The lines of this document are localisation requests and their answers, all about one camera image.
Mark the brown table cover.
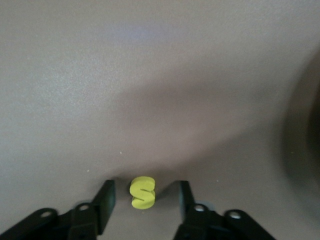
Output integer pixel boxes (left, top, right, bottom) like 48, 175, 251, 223
0, 0, 320, 240

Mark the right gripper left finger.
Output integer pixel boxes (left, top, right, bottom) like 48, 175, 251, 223
67, 179, 116, 240

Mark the yellow foam letter s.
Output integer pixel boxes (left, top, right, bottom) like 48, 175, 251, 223
129, 176, 156, 210

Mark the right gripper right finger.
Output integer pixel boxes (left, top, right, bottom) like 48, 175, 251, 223
172, 181, 226, 240

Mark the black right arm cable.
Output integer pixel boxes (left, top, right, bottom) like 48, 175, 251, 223
282, 47, 320, 193

